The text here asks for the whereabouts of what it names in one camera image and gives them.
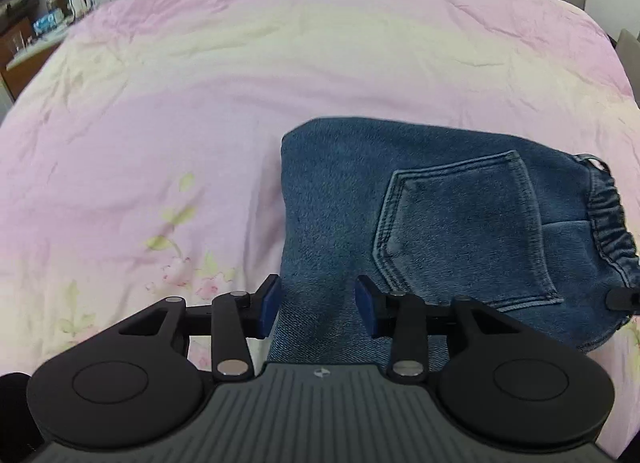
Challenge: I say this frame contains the blue denim pants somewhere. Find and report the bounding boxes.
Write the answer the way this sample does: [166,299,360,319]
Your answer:
[267,116,640,370]

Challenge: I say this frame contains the blue patterned box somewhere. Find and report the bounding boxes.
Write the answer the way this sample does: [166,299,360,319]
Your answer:
[33,12,65,38]

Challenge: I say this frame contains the wooden bedside cabinet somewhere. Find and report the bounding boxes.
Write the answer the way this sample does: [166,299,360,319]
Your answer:
[0,15,68,104]

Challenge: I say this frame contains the pink floral bed sheet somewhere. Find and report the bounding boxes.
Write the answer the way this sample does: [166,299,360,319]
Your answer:
[0,0,640,463]

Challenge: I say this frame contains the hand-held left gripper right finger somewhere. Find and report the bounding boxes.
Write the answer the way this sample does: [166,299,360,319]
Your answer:
[354,275,522,379]

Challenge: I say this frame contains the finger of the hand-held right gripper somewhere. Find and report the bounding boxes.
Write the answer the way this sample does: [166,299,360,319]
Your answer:
[605,287,640,315]

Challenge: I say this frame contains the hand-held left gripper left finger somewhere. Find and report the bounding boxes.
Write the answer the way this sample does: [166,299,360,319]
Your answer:
[118,274,281,382]

